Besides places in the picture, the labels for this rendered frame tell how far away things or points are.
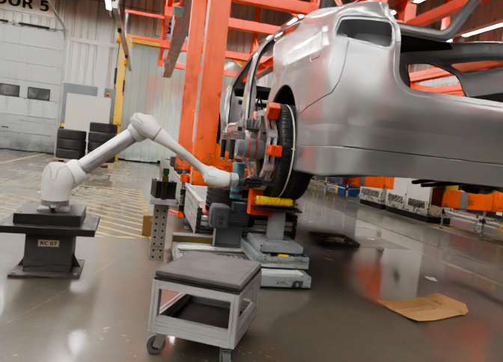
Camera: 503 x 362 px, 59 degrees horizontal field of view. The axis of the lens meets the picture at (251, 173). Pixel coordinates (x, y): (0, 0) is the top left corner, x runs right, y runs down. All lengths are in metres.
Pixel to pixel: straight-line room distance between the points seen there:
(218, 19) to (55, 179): 1.70
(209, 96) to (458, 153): 1.87
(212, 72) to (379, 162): 1.68
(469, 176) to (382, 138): 0.53
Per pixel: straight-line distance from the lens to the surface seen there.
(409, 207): 7.95
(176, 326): 1.83
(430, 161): 2.39
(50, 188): 2.80
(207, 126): 3.46
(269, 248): 2.99
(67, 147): 11.35
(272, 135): 2.84
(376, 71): 2.26
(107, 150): 2.95
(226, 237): 3.52
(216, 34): 3.56
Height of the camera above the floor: 0.84
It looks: 3 degrees down
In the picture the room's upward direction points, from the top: 6 degrees clockwise
